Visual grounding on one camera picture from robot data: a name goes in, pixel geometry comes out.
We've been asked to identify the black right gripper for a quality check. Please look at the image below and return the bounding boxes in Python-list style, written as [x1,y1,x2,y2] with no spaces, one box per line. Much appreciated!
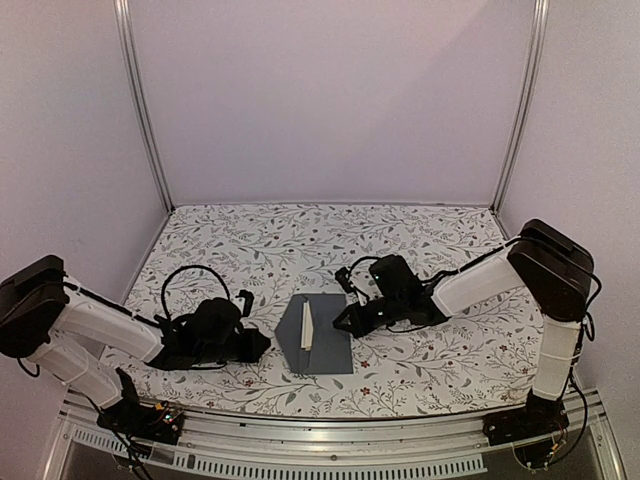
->
[332,295,406,339]

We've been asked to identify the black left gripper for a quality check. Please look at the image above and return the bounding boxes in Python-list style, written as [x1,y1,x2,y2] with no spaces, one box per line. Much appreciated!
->
[196,328,270,365]

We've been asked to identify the grey-blue envelope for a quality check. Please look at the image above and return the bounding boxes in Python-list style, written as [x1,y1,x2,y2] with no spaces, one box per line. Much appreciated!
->
[275,293,353,375]

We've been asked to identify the beige lined letter paper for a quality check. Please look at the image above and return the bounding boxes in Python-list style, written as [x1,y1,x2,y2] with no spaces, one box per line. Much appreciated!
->
[300,299,314,351]

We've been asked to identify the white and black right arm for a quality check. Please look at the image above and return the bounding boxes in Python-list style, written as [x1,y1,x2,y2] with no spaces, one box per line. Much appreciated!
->
[332,219,602,436]

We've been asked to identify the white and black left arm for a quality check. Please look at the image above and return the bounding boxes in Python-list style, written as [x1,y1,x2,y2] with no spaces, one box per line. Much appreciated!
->
[1,255,271,434]

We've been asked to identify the floral patterned table mat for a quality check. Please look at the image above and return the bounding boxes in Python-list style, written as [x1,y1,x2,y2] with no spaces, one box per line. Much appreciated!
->
[102,204,543,419]

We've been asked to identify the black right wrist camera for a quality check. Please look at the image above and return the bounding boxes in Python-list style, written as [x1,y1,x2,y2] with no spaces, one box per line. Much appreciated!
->
[334,267,355,294]

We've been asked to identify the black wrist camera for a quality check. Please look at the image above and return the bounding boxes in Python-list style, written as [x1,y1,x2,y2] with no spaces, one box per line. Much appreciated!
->
[236,289,255,317]
[334,267,355,294]

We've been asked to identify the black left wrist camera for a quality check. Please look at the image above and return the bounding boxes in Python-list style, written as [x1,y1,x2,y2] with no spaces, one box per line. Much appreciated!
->
[236,289,255,317]

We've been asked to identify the black right camera cable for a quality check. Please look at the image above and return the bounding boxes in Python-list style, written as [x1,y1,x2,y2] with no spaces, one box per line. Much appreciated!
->
[349,255,381,301]

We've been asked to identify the black camera cable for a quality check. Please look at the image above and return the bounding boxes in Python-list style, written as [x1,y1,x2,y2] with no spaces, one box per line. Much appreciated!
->
[349,255,381,301]
[159,264,231,321]

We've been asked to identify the black left camera cable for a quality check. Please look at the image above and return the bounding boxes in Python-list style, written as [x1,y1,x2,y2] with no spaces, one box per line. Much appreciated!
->
[159,264,231,321]

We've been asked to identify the aluminium slotted front rail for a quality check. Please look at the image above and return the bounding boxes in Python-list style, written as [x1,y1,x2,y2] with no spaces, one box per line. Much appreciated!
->
[43,389,631,479]

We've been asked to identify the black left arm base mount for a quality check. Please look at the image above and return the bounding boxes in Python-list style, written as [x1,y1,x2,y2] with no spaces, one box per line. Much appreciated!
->
[97,368,184,445]

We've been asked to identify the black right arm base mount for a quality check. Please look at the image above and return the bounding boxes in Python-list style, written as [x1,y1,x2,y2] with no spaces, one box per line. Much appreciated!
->
[482,390,569,446]

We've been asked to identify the left aluminium frame post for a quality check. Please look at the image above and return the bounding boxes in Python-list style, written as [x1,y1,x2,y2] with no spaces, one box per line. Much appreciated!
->
[113,0,175,214]

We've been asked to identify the aluminium frame post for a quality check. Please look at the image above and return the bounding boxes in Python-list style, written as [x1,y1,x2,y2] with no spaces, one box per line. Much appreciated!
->
[490,0,549,216]
[113,0,175,214]

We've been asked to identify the right aluminium frame post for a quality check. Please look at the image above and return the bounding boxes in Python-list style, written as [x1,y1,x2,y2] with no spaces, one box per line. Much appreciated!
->
[490,0,549,216]

